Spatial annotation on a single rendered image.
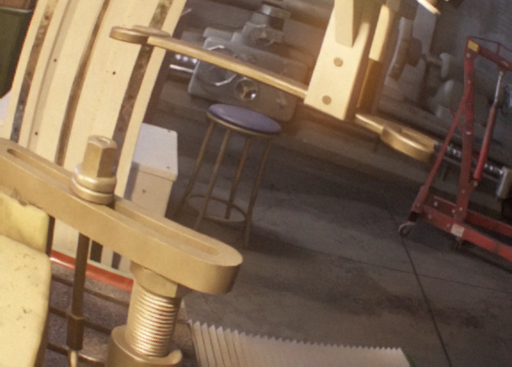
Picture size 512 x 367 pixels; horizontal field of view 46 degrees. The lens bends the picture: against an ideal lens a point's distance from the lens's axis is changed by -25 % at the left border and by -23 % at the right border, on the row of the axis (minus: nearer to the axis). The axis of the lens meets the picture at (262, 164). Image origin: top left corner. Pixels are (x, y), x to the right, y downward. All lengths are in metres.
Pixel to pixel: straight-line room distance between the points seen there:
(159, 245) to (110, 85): 0.89
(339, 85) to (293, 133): 5.59
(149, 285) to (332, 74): 0.22
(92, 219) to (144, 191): 1.02
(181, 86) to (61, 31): 4.67
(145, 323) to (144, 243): 0.08
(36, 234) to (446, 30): 7.51
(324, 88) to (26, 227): 0.28
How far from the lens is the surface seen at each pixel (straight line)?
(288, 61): 5.77
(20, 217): 0.57
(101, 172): 0.54
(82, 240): 0.57
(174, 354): 0.59
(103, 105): 1.40
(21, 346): 0.43
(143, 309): 0.56
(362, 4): 0.41
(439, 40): 7.92
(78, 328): 0.62
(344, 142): 6.10
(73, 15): 1.39
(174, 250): 0.52
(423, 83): 7.91
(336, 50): 0.42
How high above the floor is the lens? 1.28
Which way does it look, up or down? 14 degrees down
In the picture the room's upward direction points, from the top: 18 degrees clockwise
